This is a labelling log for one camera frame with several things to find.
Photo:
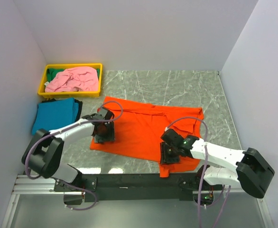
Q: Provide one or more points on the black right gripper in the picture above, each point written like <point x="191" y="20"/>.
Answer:
<point x="165" y="156"/>

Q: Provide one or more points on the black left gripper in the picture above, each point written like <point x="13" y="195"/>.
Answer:
<point x="110" y="136"/>

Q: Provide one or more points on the orange t-shirt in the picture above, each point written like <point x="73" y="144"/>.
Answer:
<point x="138" y="130"/>

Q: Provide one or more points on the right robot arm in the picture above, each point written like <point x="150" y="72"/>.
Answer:
<point x="246" y="169"/>

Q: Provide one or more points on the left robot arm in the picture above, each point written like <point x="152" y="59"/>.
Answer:
<point x="44" y="152"/>

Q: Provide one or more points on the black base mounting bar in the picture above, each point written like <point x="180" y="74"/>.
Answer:
<point x="141" y="186"/>

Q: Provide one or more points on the folded blue t-shirt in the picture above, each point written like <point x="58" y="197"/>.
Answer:
<point x="51" y="116"/>

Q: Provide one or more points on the pink t-shirt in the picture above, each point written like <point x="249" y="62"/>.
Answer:
<point x="71" y="87"/>

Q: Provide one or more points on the yellow plastic bin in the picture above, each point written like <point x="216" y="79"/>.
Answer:
<point x="41" y="89"/>

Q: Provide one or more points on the green t-shirt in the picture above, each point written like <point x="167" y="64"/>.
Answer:
<point x="81" y="74"/>

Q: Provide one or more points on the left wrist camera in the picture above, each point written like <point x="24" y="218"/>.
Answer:
<point x="104" y="114"/>

